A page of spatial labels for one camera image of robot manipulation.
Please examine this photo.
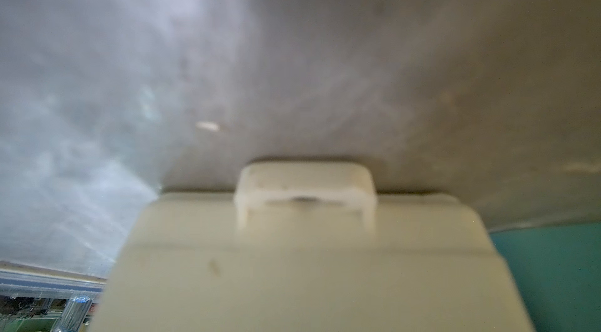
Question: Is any white power strip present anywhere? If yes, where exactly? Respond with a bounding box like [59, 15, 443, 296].
[91, 161, 534, 331]

